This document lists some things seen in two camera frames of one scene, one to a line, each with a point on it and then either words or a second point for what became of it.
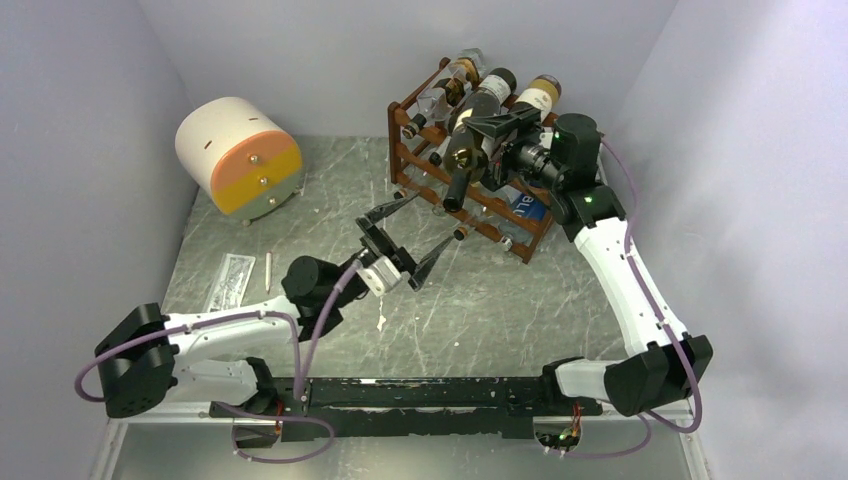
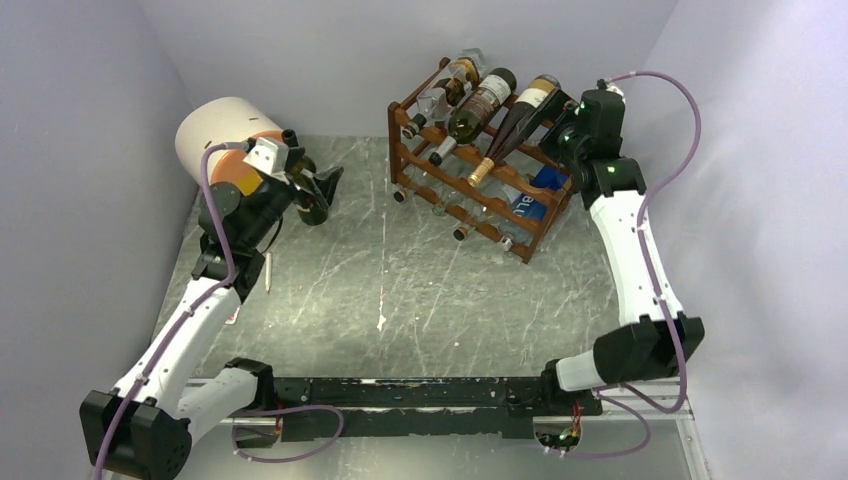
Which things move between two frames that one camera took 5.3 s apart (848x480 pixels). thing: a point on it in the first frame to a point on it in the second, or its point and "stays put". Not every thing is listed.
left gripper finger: (380, 211) to (327, 181)
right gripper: (496, 126) to (574, 108)
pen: (268, 272) stays put
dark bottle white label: (467, 160) to (312, 199)
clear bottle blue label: (525, 205) stays put
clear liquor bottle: (450, 91) stays put
